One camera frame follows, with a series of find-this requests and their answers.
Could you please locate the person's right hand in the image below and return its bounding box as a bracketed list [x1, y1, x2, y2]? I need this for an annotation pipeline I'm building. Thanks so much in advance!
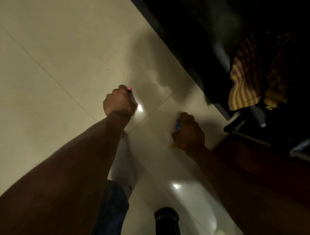
[171, 112, 206, 155]

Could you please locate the person's left hand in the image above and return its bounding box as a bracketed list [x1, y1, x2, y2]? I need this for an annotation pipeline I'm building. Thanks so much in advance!
[103, 85, 139, 119]

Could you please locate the pink highlighter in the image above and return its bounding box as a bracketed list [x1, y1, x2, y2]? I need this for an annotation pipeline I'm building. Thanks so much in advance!
[126, 86, 136, 103]

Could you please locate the striped yellow cleaning cloth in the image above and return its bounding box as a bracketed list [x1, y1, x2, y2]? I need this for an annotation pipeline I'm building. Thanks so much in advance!
[228, 33, 297, 112]

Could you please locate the person's right forearm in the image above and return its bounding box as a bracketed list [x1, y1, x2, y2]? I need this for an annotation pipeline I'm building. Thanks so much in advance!
[191, 145, 310, 235]

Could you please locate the person's left forearm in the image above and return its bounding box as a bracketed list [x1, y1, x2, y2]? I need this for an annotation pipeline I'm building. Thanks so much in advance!
[0, 112, 131, 235]

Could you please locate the person's grey slipper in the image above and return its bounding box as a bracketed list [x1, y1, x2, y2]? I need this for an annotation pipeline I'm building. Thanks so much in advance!
[108, 132, 135, 199]

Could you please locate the black stool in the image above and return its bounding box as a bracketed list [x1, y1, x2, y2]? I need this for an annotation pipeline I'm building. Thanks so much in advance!
[154, 207, 181, 235]

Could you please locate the black shoe rack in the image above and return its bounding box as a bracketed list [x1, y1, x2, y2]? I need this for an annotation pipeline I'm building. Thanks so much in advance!
[130, 0, 310, 163]

